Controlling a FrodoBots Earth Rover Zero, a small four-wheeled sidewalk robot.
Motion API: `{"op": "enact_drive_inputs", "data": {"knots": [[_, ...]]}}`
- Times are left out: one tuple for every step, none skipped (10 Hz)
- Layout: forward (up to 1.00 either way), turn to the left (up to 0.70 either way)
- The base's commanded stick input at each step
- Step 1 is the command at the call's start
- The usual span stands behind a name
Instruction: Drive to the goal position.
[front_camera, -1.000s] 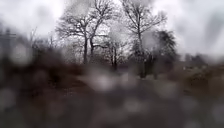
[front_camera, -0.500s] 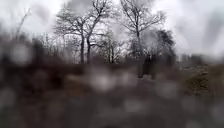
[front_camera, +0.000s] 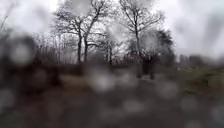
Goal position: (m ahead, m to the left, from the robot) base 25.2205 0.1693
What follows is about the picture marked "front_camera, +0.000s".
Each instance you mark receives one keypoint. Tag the tall bare tree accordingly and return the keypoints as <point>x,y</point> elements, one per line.
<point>137,30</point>

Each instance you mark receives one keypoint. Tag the dark asphalt path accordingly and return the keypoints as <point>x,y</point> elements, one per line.
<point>110,106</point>

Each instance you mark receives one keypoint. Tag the forked bare tree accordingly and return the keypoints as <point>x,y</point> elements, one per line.
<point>80,36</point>

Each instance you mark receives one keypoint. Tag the dark evergreen tree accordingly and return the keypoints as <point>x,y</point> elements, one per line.
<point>165,46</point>

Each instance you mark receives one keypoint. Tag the grass verge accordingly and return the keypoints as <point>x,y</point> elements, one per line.
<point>200,76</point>

